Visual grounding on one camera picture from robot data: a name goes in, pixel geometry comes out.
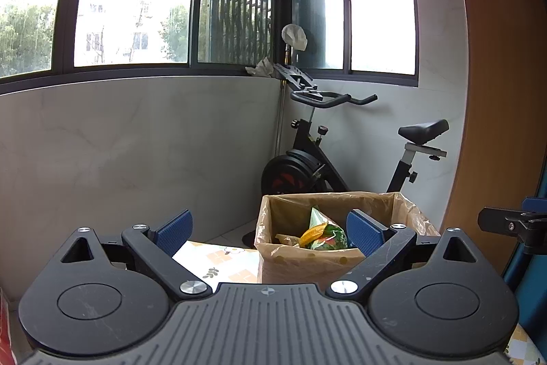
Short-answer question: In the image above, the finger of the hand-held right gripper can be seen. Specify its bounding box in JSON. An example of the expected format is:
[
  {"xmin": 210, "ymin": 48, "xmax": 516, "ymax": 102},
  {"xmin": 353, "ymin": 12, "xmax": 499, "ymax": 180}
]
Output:
[
  {"xmin": 478, "ymin": 207, "xmax": 547, "ymax": 255},
  {"xmin": 522, "ymin": 197, "xmax": 547, "ymax": 214}
]

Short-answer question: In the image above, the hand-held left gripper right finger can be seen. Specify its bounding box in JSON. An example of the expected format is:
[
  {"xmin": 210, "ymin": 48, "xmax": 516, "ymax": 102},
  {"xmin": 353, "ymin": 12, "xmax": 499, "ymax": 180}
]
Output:
[{"xmin": 327, "ymin": 209, "xmax": 500, "ymax": 301}]

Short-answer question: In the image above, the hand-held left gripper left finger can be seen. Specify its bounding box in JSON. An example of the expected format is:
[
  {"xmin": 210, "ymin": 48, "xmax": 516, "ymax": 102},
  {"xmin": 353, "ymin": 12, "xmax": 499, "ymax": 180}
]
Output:
[{"xmin": 55, "ymin": 209, "xmax": 213, "ymax": 302}]

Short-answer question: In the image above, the green red snack packet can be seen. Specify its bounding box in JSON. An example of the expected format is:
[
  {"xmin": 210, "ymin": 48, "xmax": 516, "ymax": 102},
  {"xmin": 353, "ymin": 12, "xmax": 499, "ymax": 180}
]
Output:
[{"xmin": 308, "ymin": 207, "xmax": 350, "ymax": 251}]

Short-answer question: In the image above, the orange snack bar packet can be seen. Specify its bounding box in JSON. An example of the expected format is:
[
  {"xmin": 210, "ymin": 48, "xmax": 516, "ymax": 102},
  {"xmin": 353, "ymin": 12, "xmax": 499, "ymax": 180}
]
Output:
[{"xmin": 299, "ymin": 221, "xmax": 329, "ymax": 249}]

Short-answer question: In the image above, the cardboard box with plastic liner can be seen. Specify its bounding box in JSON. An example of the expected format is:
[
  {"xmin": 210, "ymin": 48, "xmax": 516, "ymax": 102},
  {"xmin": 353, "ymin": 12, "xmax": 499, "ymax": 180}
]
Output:
[{"xmin": 255, "ymin": 191, "xmax": 441, "ymax": 285}]

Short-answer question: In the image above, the floral checked tablecloth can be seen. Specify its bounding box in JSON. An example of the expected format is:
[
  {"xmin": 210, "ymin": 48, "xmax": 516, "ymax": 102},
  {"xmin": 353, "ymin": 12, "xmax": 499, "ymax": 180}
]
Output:
[{"xmin": 173, "ymin": 241, "xmax": 547, "ymax": 365}]

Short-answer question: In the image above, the black exercise bike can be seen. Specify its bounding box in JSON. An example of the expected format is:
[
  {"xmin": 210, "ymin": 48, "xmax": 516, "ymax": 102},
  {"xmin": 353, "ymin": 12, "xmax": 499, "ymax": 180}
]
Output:
[{"xmin": 262, "ymin": 64, "xmax": 450, "ymax": 203}]

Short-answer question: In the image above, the brown wooden board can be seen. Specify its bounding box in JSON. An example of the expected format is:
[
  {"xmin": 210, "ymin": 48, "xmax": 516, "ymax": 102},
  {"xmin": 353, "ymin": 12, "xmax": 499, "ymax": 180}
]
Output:
[{"xmin": 444, "ymin": 0, "xmax": 547, "ymax": 276}]

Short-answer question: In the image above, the white crumpled rag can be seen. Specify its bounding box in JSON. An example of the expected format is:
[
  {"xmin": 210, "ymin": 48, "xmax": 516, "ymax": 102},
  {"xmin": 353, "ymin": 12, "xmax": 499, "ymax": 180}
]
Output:
[{"xmin": 245, "ymin": 56, "xmax": 278, "ymax": 77}]

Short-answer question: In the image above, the red patterned cloth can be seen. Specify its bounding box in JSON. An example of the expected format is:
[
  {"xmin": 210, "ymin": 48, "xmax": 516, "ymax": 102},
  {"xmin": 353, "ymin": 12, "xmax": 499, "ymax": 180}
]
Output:
[{"xmin": 0, "ymin": 290, "xmax": 20, "ymax": 365}]

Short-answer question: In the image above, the mop with white head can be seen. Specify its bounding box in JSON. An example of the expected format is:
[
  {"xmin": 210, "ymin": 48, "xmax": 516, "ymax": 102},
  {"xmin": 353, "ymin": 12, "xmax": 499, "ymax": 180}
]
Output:
[{"xmin": 276, "ymin": 24, "xmax": 308, "ymax": 161}]

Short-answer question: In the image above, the dark framed window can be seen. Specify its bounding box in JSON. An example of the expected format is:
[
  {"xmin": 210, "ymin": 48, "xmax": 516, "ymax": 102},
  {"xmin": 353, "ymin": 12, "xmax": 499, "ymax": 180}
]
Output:
[{"xmin": 0, "ymin": 0, "xmax": 422, "ymax": 94}]

